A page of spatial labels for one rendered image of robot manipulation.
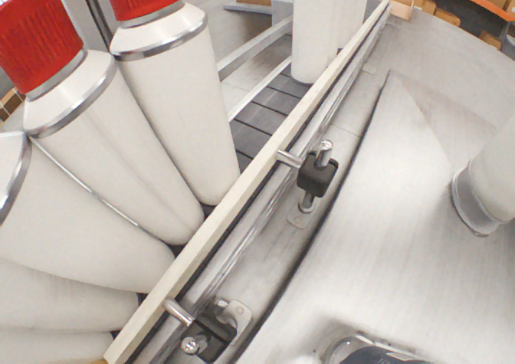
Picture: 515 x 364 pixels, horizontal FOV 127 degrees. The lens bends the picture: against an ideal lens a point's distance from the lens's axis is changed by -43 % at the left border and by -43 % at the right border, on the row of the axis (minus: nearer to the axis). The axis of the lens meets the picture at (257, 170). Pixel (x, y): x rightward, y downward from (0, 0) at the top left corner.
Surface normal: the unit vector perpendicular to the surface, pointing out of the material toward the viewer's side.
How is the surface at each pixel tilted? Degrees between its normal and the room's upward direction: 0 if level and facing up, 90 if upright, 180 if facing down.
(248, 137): 0
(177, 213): 90
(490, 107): 0
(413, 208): 0
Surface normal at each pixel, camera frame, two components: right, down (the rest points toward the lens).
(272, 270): -0.06, -0.53
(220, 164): 0.71, 0.58
